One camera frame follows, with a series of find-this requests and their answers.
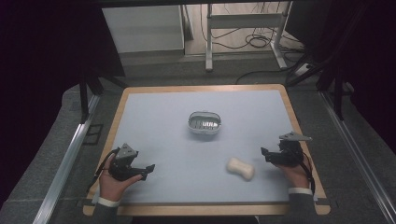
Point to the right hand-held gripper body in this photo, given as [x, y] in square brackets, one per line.
[288, 151]

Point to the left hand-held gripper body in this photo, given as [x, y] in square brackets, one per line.
[123, 161]

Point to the cream soap bar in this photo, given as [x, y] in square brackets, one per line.
[240, 168]

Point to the person's left hand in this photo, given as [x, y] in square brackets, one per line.
[113, 185]

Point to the person's right hand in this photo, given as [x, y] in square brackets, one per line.
[295, 175]

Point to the light blue table mat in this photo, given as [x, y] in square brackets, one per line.
[199, 149]

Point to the black stand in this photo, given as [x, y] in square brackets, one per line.
[88, 90]
[330, 77]

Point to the grey cabinet panel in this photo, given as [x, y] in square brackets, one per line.
[143, 28]

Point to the aluminium rail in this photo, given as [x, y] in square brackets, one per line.
[358, 155]
[67, 165]

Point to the white metal desk frame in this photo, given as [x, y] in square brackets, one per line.
[246, 21]

